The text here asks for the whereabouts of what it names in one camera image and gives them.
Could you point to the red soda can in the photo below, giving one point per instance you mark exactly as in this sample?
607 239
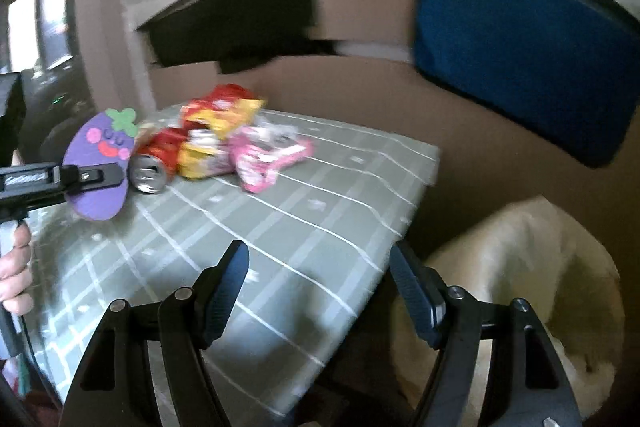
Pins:
154 163

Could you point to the red yellow chip bag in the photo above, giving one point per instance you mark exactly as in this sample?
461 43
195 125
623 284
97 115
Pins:
225 109

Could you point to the yellow snack packet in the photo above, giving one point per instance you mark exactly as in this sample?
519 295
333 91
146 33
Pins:
204 155

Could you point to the beige trash bag bin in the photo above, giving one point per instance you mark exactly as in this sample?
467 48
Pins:
535 251

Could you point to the person's left hand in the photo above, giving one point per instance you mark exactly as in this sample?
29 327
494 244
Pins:
16 275

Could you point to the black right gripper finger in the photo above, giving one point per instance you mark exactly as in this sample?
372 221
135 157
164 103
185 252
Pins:
527 385
113 384

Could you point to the green grid tablecloth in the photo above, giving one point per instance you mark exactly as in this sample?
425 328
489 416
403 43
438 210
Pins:
319 240

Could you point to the blue hanging cloth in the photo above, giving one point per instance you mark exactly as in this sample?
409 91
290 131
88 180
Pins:
566 70

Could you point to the purple eggplant covered right gripper finger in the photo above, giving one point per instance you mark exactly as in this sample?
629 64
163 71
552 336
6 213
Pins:
99 156

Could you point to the pink white snack wrapper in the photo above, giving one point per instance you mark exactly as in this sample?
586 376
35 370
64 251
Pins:
259 153

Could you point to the black hanging cloth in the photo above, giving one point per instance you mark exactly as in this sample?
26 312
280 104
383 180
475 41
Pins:
236 34

